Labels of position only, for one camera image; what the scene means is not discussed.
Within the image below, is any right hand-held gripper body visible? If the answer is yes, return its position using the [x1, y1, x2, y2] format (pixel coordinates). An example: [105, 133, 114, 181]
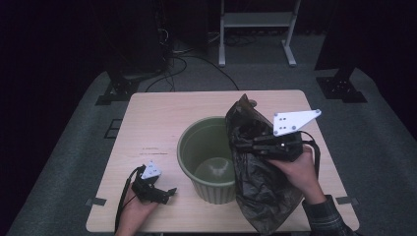
[252, 108, 323, 162]

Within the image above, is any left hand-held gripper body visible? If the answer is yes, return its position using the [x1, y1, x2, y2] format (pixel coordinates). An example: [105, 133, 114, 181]
[131, 159, 165, 204]

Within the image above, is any black garbage bag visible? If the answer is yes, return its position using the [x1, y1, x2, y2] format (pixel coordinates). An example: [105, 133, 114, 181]
[224, 93, 304, 236]

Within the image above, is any green plastic bin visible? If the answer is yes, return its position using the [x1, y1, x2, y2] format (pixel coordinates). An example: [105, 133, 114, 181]
[176, 116, 240, 206]

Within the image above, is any person's left hand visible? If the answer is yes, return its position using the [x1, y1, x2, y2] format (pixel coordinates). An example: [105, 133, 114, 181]
[121, 184, 159, 228]

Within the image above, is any person's right hand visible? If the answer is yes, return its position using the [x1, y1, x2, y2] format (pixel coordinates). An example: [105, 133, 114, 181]
[267, 146, 324, 205]

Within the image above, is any grey tape strip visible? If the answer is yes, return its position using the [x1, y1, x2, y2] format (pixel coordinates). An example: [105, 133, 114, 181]
[335, 196, 360, 207]
[86, 197, 108, 207]

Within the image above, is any black floor tape marking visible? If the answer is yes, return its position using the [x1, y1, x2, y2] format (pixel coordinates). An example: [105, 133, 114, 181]
[103, 118, 123, 140]

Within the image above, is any black stand base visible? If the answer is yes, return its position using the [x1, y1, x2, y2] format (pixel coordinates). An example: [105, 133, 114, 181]
[94, 67, 165, 106]
[314, 67, 368, 104]

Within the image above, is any white metal stand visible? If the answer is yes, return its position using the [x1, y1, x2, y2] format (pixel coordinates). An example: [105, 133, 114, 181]
[218, 0, 302, 68]

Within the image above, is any left hand-held gripper cable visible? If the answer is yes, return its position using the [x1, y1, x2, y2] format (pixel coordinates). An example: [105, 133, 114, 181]
[113, 164, 147, 234]

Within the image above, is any hand-held gripper cable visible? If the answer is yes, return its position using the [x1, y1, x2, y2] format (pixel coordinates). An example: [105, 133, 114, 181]
[298, 130, 322, 181]
[113, 164, 147, 234]

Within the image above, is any right hand-held gripper cable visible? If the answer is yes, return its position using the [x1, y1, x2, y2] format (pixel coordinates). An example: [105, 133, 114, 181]
[298, 130, 322, 181]

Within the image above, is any black floor cable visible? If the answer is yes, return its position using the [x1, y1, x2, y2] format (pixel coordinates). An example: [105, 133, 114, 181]
[173, 54, 240, 91]
[145, 57, 189, 93]

